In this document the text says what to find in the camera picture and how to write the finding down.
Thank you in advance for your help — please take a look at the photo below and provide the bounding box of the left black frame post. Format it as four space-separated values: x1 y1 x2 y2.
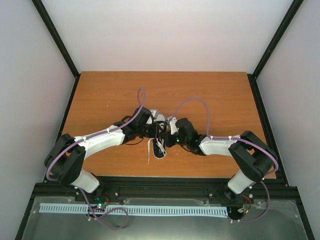
31 0 81 77

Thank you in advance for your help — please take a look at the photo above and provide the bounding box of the small circuit board with led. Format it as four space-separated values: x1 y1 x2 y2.
96 196 110 209

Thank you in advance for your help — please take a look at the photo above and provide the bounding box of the black frame post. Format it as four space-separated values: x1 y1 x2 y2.
251 0 305 77
31 0 81 77

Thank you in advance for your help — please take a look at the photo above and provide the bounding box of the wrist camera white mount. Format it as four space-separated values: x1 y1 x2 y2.
167 116 179 135
150 109 162 122

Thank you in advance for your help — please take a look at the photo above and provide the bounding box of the black white canvas sneaker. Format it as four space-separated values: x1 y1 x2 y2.
152 113 167 160

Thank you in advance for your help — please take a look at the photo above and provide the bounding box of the light blue slotted cable duct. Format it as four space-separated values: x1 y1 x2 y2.
38 203 228 218

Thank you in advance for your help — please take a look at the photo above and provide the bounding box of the white shoelace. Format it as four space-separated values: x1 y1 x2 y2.
147 130 167 165

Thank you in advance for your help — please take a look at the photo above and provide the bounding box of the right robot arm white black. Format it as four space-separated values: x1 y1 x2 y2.
163 116 279 195

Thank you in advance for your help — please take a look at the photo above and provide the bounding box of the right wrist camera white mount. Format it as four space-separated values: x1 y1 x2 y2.
167 116 179 135

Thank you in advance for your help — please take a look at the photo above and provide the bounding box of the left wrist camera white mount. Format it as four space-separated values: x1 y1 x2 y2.
150 109 162 122

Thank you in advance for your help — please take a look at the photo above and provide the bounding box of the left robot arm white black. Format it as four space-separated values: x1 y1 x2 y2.
44 107 167 202

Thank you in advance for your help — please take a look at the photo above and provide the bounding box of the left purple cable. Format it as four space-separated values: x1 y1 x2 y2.
46 87 147 230

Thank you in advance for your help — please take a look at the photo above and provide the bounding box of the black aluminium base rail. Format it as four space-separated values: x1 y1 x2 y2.
30 176 301 203

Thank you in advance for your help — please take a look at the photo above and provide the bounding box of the right black frame post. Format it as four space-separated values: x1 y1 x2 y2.
251 0 305 77

